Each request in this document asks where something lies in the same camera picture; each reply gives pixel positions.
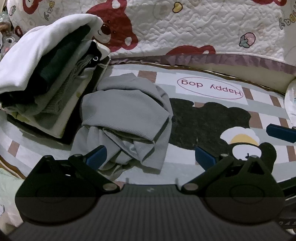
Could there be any grey shirt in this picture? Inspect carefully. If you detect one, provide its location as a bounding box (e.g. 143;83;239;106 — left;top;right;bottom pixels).
70;72;173;179

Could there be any checked rug with bear print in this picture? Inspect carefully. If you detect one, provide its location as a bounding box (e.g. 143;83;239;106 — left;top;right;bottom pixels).
0;62;296;186

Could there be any grey plush toy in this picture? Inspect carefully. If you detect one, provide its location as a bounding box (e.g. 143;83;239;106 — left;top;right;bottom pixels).
0;21;20;57

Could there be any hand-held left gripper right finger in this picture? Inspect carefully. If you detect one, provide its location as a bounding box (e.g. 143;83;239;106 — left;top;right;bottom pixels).
181;146;271;193

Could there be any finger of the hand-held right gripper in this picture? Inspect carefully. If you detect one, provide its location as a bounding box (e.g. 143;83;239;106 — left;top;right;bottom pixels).
266;124;296;142

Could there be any bear print pillow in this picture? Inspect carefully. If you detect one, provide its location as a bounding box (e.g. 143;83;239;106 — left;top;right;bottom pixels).
6;0;67;35

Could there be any floral quilt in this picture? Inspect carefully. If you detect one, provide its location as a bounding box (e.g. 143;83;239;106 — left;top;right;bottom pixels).
285;80;296;121

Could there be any stack of folded clothes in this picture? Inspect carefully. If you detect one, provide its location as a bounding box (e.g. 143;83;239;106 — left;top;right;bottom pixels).
0;13;111;139

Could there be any white bear print quilt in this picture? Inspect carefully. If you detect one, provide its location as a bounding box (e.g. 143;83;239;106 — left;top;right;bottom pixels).
60;0;296;77

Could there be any pale green cloth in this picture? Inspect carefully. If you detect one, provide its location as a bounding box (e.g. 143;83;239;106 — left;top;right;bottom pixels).
0;167;28;230

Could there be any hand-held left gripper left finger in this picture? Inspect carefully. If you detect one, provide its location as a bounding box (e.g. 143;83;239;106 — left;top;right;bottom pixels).
32;145;121;193

